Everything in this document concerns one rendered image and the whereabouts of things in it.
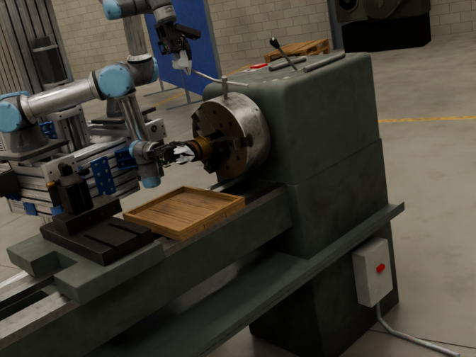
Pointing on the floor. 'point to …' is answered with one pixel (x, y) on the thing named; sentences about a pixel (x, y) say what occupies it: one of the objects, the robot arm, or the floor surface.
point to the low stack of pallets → (302, 49)
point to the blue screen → (209, 65)
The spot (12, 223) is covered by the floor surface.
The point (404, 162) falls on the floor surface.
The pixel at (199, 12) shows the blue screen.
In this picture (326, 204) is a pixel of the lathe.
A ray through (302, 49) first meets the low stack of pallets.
